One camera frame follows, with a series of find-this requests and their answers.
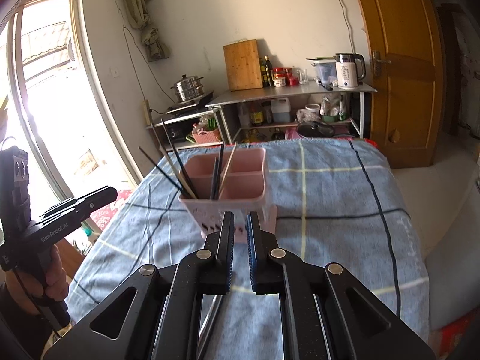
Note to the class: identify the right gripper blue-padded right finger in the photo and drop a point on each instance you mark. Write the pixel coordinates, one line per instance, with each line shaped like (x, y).
(260, 243)

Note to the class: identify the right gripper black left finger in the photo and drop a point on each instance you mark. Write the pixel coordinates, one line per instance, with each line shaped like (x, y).
(219, 269)

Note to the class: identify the cream white chopstick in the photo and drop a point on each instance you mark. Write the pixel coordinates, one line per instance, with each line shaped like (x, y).
(178, 174)

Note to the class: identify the silver metal chopstick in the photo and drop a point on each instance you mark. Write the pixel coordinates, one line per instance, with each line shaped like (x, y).
(227, 169)

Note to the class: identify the steel kitchen table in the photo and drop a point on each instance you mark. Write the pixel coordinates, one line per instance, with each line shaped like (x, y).
(299, 96)

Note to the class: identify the person's left hand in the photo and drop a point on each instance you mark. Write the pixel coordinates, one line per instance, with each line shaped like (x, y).
(23, 287)

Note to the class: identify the pink plastic utensil basket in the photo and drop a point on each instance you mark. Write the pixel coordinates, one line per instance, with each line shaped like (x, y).
(246, 189)

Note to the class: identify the long black chopstick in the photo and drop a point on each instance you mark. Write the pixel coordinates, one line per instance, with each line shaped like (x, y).
(216, 173)

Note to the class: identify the blue checked tablecloth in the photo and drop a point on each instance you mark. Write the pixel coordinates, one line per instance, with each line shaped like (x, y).
(337, 202)

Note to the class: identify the black chopstick in basket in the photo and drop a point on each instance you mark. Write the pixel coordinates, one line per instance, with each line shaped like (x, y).
(186, 177)
(178, 185)

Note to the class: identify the pink woven basket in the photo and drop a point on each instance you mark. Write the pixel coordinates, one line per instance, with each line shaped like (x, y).
(204, 136)

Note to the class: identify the pink storage box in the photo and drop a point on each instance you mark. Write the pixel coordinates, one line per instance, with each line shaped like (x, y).
(291, 133)

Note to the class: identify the left side metal shelf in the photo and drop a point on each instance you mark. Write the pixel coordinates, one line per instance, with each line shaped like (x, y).
(180, 128)

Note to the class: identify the black frying pan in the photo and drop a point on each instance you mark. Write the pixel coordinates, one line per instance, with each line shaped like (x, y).
(315, 129)

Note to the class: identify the induction cooker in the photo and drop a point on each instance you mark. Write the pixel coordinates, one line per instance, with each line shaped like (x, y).
(195, 104)

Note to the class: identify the stainless steel steamer pot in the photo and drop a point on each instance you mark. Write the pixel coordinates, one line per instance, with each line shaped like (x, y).
(188, 88)

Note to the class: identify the dark oil bottle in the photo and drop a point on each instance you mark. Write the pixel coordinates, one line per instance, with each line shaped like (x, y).
(268, 70)

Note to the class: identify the red jars group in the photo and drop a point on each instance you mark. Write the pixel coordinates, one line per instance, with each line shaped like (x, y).
(284, 76)

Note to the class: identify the bamboo cutting board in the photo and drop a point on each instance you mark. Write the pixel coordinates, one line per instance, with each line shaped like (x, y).
(242, 64)

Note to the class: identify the white electric kettle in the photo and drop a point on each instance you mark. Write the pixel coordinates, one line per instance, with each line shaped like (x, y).
(351, 70)

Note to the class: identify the brown wooden door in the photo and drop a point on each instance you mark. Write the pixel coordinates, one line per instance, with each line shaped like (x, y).
(406, 61)

